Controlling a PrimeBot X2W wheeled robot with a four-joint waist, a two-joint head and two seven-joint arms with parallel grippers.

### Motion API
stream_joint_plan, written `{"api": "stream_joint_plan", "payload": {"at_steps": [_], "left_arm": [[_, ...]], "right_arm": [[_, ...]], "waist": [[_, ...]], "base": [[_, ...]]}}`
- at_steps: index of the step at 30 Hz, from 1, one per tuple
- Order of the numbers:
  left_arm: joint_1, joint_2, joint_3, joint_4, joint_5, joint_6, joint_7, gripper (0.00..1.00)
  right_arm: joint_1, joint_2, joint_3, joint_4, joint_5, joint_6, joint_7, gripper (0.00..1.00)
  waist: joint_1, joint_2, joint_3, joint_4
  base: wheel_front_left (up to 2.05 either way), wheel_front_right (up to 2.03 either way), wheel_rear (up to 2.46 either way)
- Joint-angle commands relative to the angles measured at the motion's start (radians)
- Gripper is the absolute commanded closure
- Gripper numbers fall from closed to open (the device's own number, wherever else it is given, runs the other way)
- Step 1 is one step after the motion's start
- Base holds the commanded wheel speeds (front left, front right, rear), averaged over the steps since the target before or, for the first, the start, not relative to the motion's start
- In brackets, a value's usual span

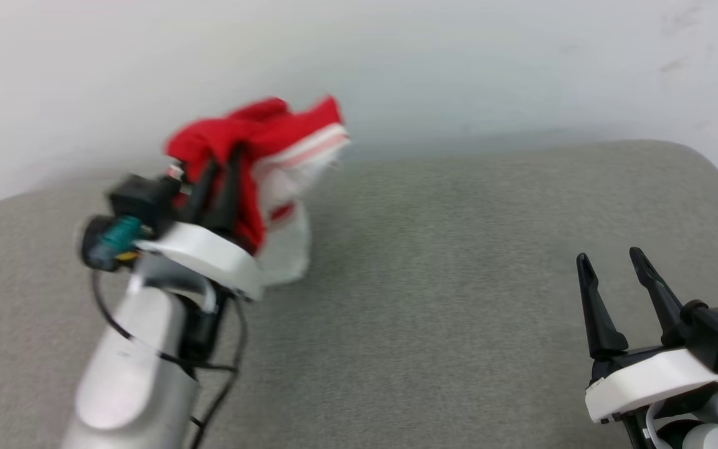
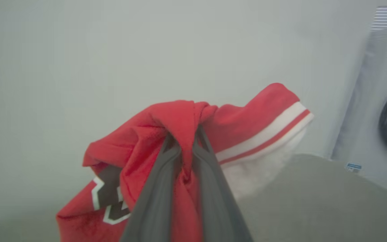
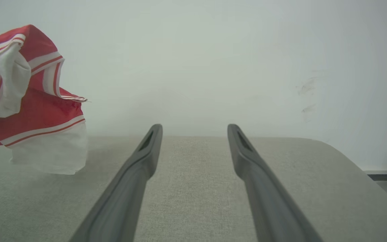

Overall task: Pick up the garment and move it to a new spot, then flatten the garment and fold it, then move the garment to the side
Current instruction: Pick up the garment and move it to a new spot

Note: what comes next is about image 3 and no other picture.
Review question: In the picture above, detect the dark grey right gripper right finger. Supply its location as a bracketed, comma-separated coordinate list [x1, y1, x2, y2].
[227, 124, 322, 242]

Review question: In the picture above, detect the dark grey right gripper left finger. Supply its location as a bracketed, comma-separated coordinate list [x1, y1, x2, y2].
[69, 124, 163, 242]

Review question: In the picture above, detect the red Bulls 23 jersey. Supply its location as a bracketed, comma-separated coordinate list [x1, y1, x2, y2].
[0, 24, 89, 175]

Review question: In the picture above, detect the dark grey baseboard strip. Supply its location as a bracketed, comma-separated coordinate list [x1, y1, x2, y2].
[365, 170, 387, 182]

